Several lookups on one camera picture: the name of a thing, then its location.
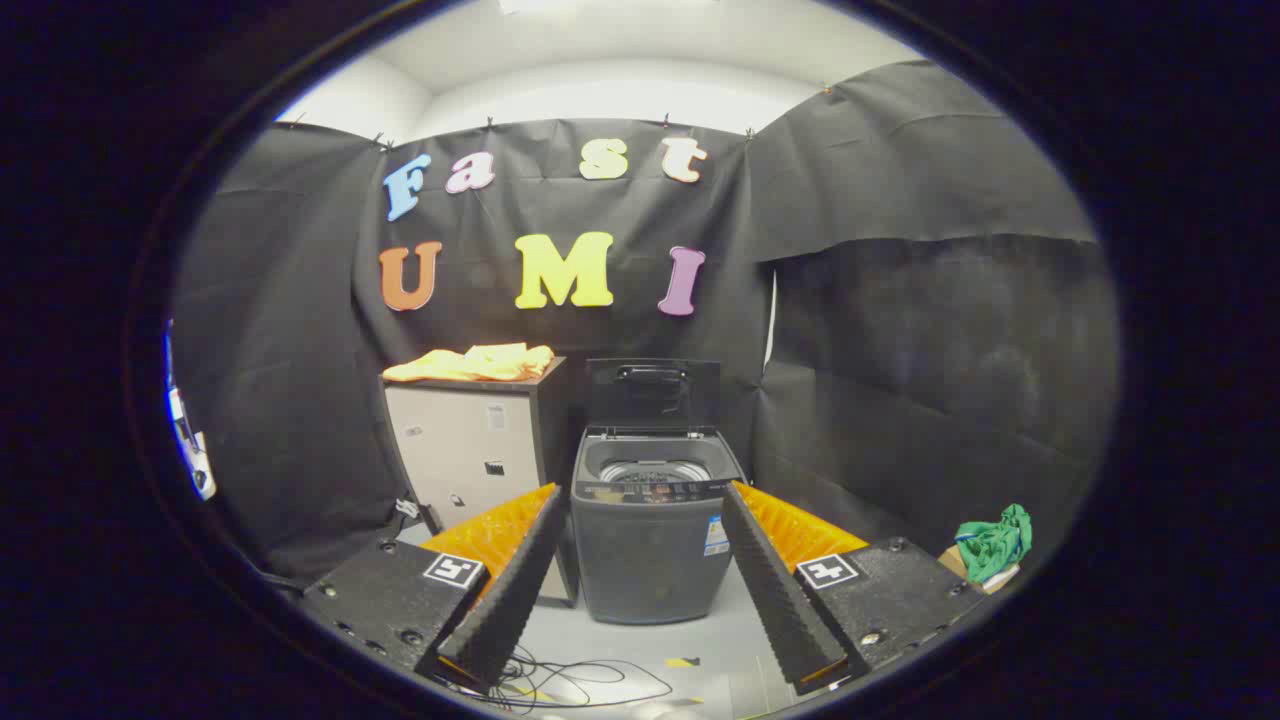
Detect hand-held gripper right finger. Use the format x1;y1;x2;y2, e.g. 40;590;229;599
720;480;991;697

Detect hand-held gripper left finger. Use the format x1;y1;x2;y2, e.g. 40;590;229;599
300;483;567;695

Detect grey washing machine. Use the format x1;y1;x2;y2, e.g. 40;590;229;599
570;425;748;626

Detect orange polo shirt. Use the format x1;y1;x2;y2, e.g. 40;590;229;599
382;343;556;384

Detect dark washing machine lid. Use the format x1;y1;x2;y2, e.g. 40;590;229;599
585;358;723;436

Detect beige cabinet with dark top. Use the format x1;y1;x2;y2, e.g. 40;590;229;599
378;357;581;607

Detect cardboard box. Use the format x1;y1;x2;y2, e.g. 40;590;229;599
938;545;1023;596

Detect green cloth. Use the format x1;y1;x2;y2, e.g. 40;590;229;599
953;503;1034;586

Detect white and blue object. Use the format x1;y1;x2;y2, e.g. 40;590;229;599
165;320;218;503

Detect black floor cables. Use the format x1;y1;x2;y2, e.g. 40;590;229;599
440;645;676;713

